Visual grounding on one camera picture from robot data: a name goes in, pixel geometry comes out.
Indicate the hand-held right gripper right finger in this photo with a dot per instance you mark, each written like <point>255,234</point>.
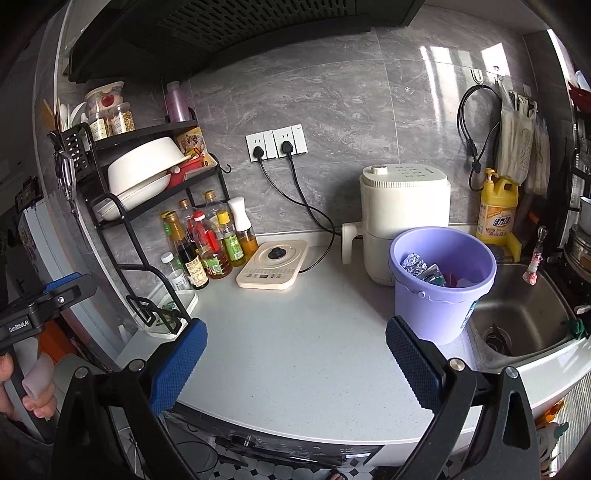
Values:
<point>413,364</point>

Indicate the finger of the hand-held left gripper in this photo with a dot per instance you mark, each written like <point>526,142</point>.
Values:
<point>60,300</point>

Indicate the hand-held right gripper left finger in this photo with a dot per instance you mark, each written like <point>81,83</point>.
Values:
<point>180,364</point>

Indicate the purple plastic bucket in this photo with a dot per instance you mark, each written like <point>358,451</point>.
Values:
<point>429,314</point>

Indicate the foil ball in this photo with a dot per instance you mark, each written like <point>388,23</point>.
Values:
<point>413,265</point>

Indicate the person's left forearm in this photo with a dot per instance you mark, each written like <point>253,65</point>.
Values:
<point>23,443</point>

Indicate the person's left hand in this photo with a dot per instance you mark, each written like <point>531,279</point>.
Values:
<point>41,408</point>

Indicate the white plastic tray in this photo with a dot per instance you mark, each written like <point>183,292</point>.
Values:
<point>182,300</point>

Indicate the sink drain strainer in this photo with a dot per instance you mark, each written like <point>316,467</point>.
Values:
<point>496,339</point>

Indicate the small clear white cap bottle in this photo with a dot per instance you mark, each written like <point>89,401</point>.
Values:
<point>175,277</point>

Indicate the dark soy sauce bottle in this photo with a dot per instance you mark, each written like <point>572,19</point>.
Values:
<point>194,270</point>

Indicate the hanging metal tool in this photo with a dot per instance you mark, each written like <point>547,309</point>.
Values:
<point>65,177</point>

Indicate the yellow cap green label bottle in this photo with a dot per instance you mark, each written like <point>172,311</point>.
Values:
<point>233,249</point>

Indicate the steel sink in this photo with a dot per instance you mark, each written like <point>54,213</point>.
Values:
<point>531,314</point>

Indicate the red cap oil bottle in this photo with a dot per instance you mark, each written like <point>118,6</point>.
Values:
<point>210,240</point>

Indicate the white plate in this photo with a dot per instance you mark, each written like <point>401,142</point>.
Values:
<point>138,196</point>

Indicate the yellow liquid bottle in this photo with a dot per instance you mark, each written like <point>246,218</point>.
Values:
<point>171,230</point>

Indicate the beige induction cooker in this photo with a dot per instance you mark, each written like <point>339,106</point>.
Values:
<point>277,272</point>

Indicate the round metal lid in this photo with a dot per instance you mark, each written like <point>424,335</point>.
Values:
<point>498,251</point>

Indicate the clear bottle gold cap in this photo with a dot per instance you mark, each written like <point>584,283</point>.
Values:
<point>211,205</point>
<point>186,212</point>

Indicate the yellow sponge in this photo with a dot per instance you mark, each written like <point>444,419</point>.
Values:
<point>513,247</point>

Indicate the faucet with pink filter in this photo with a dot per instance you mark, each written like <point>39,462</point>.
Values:
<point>535,267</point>

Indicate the white countertop kitchen appliance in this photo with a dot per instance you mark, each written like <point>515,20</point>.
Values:
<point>406,207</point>

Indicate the black perforated utensil holder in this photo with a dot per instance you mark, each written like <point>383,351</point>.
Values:
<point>74,143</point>

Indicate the large white bowl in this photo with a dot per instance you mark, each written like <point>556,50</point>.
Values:
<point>143,161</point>

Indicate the yellow dish soap bottle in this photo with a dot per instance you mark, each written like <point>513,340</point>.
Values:
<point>496,217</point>

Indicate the clear jar of grains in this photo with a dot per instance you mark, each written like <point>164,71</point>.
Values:
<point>99,127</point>

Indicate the red container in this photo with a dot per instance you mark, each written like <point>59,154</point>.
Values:
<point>191,175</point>

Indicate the black metal rack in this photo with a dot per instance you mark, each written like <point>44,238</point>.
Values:
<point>147,131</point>

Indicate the clear jar of nuts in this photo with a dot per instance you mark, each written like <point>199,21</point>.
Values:
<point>122,120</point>

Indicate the clear lidded food container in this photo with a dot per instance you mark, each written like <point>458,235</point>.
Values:
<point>104,99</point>

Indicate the yellow snack packet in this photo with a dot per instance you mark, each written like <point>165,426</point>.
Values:
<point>191,141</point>

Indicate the pink bottle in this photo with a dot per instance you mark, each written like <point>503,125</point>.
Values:
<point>175,104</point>

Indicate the hanging chopstick bag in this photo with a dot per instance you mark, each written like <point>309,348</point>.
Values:
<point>540,157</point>
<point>515,147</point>

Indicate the black dish rack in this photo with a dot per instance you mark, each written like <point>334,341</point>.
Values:
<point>577,157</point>

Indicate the black range hood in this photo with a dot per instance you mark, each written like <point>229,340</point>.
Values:
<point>231,27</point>

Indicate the white wall socket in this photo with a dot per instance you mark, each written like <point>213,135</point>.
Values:
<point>253,141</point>
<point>298,141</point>

